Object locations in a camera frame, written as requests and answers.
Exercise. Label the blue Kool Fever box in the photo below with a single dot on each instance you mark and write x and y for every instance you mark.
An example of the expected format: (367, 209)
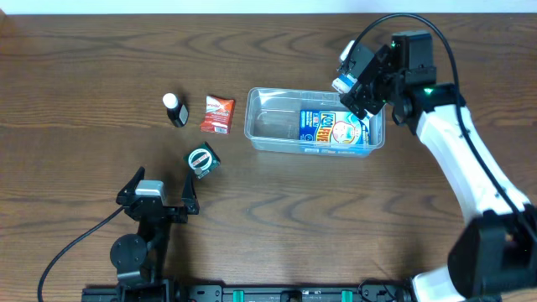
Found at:
(333, 127)

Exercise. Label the white Panadol box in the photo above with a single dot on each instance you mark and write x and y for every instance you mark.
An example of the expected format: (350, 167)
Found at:
(344, 83)

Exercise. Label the dark bottle white cap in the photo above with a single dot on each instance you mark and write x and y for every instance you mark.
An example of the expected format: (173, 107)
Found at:
(177, 112)

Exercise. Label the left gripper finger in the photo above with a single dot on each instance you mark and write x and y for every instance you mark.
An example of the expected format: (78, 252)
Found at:
(189, 197)
(126, 195)

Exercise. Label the red Panadol ActiFast box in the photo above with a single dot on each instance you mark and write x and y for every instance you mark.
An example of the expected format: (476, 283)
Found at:
(218, 117)

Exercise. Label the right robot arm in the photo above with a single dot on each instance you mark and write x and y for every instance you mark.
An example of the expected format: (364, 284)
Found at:
(496, 252)

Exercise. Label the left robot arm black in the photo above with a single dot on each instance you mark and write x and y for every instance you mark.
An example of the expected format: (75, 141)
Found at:
(139, 258)

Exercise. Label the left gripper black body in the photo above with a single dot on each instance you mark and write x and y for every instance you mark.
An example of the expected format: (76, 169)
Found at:
(176, 217)

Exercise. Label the clear plastic container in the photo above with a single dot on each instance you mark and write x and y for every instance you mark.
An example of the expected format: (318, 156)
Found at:
(273, 119)

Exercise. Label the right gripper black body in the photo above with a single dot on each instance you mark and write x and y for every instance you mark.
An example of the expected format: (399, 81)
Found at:
(365, 88)

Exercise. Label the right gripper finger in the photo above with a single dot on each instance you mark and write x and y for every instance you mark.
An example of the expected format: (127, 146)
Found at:
(356, 100)
(361, 57)

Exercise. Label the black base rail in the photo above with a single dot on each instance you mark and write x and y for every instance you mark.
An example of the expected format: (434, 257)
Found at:
(375, 292)

